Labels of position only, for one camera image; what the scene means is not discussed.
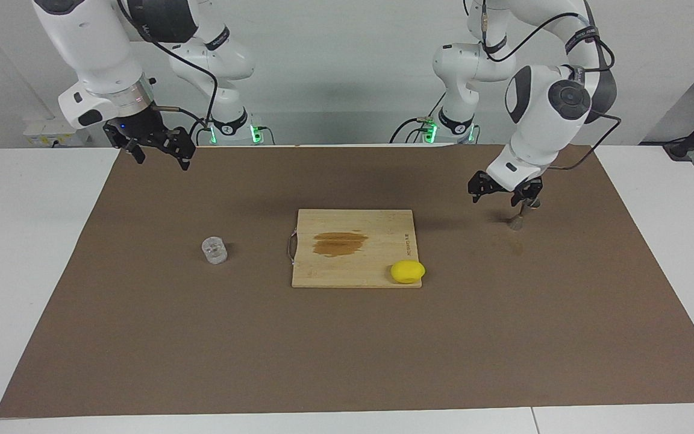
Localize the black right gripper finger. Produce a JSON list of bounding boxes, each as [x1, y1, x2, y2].
[[163, 127, 196, 172], [119, 137, 146, 165]]

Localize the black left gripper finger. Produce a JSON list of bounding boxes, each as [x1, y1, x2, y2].
[[467, 171, 493, 204], [510, 180, 545, 209]]

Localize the steel double jigger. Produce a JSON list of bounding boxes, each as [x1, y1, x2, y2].
[[507, 200, 541, 233]]

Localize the clear glass cup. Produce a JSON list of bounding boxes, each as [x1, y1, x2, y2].
[[201, 237, 228, 265]]

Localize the white power strip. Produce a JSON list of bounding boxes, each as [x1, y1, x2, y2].
[[23, 118, 92, 148]]

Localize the yellow lemon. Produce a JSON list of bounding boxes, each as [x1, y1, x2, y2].
[[390, 260, 427, 285]]

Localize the wooden cutting board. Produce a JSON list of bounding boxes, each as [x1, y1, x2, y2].
[[287, 209, 423, 289]]

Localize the brown table mat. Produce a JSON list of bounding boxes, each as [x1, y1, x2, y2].
[[0, 143, 694, 418]]

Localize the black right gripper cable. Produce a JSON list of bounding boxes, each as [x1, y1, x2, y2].
[[117, 0, 220, 143]]

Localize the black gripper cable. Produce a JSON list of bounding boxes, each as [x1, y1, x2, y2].
[[117, 0, 220, 143], [481, 0, 622, 172]]

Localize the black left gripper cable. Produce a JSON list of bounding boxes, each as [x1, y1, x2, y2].
[[481, 0, 622, 172]]

